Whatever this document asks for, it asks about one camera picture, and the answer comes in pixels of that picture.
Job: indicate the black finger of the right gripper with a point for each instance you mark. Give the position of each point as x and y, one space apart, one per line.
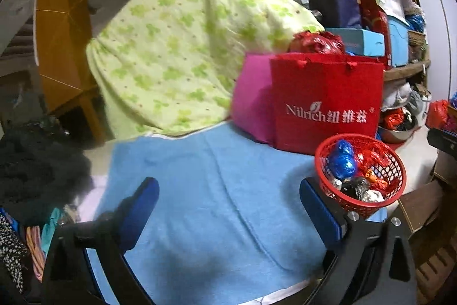
442 140

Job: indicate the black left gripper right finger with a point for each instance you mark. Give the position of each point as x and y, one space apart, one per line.
366 262

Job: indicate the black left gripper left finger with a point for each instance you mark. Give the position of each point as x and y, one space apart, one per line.
68 275

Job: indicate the red plastic bag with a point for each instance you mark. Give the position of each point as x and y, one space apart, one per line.
322 42
437 114
374 154

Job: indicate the black plastic garbage bag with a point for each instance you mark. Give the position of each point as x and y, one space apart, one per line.
356 187

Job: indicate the orange paper package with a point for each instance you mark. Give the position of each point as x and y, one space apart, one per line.
376 182

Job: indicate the blue plastic bag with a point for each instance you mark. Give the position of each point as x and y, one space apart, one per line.
342 162

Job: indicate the red plastic bag on floor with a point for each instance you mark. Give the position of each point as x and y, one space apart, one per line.
437 114

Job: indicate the teal and striped clothes pile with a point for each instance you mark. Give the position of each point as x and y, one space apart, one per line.
24 249

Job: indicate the red plastic mesh basket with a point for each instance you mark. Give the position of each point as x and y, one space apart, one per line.
395 174

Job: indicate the black fuzzy garment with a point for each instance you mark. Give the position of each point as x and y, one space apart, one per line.
41 169

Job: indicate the blue plastic storage bin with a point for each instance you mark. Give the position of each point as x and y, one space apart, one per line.
398 41

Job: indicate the light blue cardboard box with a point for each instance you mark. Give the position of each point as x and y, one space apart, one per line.
361 42

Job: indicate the red Nilrich paper bag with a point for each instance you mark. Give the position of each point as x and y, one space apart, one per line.
317 96

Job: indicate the dark red gift box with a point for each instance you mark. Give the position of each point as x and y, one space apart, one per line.
375 19

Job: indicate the light blue towel blanket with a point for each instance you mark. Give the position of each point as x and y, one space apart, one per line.
228 226

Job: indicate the red plastic bag behind tote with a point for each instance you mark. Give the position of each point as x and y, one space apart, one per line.
322 42

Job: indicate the magenta pillow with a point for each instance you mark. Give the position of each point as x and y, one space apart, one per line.
252 102

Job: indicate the green clover patterned quilt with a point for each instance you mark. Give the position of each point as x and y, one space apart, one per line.
170 66

